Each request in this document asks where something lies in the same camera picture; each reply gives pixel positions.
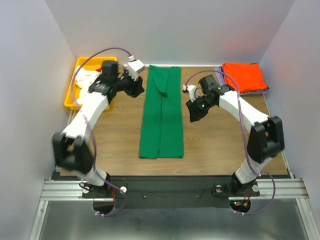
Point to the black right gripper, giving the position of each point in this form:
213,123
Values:
194,114

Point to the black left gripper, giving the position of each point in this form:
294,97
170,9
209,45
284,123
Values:
137,87

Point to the green t shirt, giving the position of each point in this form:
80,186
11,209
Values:
162,134

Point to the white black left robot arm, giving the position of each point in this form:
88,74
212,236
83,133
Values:
70,147

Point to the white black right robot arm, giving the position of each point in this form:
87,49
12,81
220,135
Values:
266,136

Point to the folded purple t shirt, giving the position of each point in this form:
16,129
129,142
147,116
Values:
220,76

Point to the white t shirt red print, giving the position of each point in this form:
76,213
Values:
84,79

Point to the yellow plastic bin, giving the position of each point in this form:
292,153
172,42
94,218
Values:
73,90

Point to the folded orange t shirt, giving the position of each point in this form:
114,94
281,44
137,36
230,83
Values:
248,76

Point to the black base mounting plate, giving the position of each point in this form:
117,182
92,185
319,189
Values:
174,192

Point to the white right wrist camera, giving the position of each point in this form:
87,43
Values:
191,91

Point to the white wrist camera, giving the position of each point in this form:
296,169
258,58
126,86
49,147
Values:
191,91
134,67

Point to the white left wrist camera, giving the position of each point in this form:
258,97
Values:
134,67

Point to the aluminium frame rail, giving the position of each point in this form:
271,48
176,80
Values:
69,190

